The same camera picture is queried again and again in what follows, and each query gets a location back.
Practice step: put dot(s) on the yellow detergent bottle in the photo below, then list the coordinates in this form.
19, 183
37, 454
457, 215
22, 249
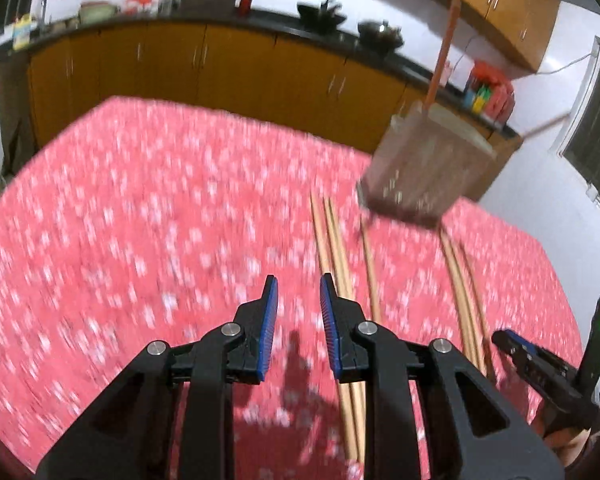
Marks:
24, 32

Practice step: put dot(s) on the red bottle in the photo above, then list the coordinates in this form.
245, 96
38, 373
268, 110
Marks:
244, 2

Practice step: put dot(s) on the orange chopstick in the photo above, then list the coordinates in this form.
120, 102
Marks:
442, 55

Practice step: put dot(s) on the wooden base cabinets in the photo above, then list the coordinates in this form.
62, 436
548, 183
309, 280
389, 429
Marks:
230, 75

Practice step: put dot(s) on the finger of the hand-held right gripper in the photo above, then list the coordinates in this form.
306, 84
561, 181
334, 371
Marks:
530, 362

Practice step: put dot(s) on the stacked plastic basins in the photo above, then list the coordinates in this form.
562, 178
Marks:
99, 11

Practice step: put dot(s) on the thin wooden chopstick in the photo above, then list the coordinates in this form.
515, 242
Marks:
547, 126

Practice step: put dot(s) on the red floral tablecloth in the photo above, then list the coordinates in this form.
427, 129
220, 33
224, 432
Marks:
130, 235

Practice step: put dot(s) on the red bag with bottles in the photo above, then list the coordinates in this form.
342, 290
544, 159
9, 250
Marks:
490, 92

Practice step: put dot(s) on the person's right hand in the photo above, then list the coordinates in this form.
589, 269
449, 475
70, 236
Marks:
567, 447

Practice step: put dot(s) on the red plastic bag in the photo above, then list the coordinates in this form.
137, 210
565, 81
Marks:
139, 4

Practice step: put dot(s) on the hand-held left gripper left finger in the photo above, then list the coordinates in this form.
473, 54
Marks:
270, 327

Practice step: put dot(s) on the black wok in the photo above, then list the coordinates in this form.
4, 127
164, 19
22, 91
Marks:
380, 35
322, 15

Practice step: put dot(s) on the barred window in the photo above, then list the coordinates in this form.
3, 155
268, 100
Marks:
597, 125

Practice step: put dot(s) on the pink bottle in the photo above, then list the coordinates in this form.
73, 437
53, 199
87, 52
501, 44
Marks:
446, 75

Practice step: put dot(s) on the wooden upper cabinets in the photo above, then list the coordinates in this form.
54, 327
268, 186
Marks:
505, 5

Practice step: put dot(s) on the black kitchen countertop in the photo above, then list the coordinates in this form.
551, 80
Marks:
260, 25

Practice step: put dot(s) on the brown wooden chopstick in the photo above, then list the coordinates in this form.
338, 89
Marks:
371, 270

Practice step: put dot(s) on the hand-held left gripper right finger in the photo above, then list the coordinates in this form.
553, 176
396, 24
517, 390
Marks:
328, 332

